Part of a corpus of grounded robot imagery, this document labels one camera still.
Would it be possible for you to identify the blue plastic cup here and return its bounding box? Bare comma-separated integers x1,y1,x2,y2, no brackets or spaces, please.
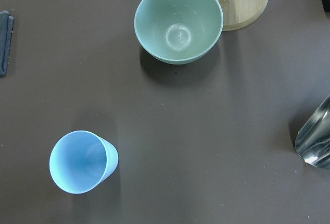
49,131,119,194

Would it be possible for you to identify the green plastic bowl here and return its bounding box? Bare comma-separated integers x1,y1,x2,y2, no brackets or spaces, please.
134,0,224,65

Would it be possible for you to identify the metal ice scoop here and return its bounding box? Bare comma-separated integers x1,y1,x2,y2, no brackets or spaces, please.
294,97,329,170

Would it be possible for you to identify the grey folded cloth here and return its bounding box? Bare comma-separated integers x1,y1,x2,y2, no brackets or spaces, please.
1,10,14,76

